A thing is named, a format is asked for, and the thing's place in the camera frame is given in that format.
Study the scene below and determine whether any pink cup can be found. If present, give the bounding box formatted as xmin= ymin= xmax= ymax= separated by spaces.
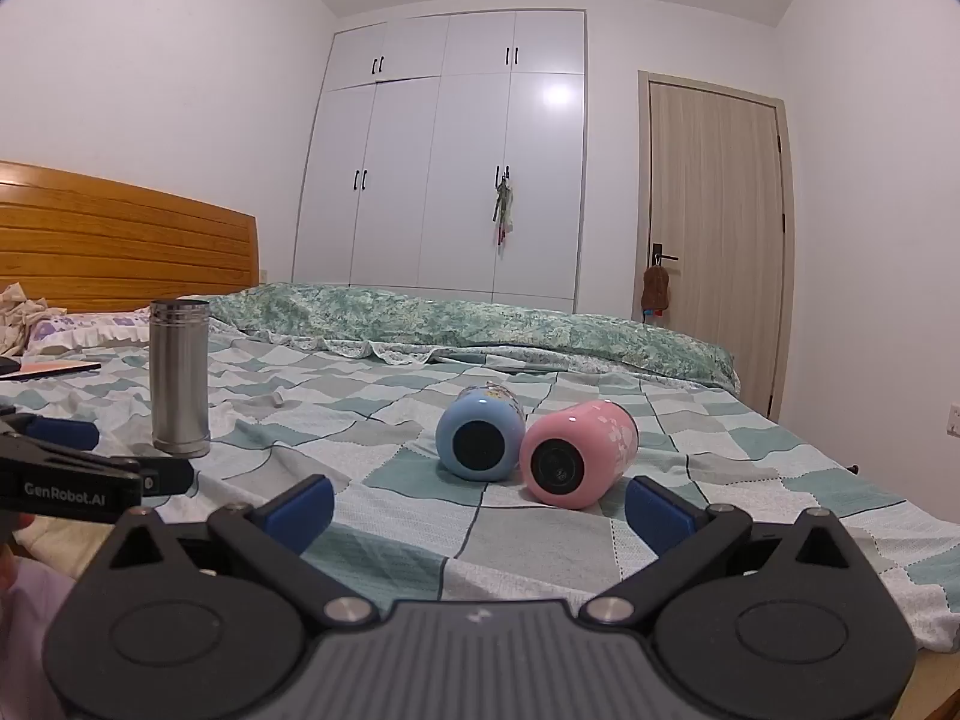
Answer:
xmin=520 ymin=401 xmax=640 ymax=509

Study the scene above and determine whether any white wardrobe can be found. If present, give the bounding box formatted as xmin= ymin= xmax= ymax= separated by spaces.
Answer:
xmin=292 ymin=9 xmax=588 ymax=314

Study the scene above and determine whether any stainless steel thermos flask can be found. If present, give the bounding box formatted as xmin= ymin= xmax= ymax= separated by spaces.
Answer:
xmin=150 ymin=298 xmax=212 ymax=458

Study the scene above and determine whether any pink flat tablet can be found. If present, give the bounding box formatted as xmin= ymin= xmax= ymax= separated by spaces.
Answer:
xmin=0 ymin=358 xmax=103 ymax=384

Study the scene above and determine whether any purple floral pillow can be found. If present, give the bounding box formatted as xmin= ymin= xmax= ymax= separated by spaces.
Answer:
xmin=24 ymin=310 xmax=153 ymax=356

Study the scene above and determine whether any hanging keychain bundle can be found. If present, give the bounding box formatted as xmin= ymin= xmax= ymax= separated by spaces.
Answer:
xmin=490 ymin=178 xmax=519 ymax=248

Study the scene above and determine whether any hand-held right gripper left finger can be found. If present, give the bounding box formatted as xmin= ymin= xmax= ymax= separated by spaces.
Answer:
xmin=97 ymin=474 xmax=380 ymax=626

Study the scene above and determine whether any person's left forearm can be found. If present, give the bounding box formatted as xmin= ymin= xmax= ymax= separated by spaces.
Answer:
xmin=0 ymin=540 xmax=76 ymax=720

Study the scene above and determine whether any checked bed sheet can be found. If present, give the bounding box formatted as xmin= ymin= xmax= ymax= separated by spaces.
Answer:
xmin=0 ymin=313 xmax=960 ymax=653

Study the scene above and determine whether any green floral quilt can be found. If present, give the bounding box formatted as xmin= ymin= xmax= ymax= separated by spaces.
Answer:
xmin=204 ymin=282 xmax=741 ymax=392

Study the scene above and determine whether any cream crumpled cloth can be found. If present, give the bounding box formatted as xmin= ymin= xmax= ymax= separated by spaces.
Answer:
xmin=0 ymin=283 xmax=70 ymax=356

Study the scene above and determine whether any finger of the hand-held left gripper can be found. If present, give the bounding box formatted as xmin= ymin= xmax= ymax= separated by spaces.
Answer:
xmin=139 ymin=457 xmax=195 ymax=498
xmin=15 ymin=414 xmax=101 ymax=454

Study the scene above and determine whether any wooden door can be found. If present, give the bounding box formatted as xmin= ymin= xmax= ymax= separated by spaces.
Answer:
xmin=637 ymin=70 xmax=796 ymax=422

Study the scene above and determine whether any wooden headboard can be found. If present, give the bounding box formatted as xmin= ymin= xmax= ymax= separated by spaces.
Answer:
xmin=0 ymin=160 xmax=260 ymax=314

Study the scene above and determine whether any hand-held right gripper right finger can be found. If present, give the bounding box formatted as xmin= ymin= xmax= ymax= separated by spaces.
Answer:
xmin=586 ymin=475 xmax=857 ymax=626

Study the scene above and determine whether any blue cup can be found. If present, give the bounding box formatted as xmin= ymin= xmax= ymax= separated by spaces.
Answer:
xmin=435 ymin=382 xmax=525 ymax=483

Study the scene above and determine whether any brown hanging pouch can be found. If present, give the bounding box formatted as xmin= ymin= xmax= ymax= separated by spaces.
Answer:
xmin=641 ymin=255 xmax=673 ymax=325

